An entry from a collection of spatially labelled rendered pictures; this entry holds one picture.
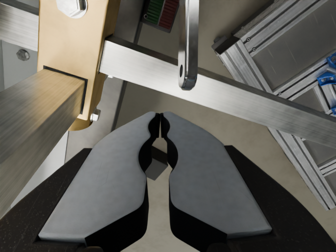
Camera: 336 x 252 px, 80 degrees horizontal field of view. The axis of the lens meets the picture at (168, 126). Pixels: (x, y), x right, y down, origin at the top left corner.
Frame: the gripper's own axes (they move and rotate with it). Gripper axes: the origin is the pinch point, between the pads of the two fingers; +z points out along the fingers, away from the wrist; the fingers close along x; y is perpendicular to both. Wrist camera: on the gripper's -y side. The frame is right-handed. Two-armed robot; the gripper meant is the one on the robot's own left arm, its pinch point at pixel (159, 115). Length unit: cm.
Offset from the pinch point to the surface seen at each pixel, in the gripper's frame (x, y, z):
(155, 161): -5, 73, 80
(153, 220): -10, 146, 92
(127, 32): -4.9, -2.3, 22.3
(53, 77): -8.8, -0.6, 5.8
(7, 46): -29.0, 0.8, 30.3
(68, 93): -6.9, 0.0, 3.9
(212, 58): 25, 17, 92
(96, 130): -12.7, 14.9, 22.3
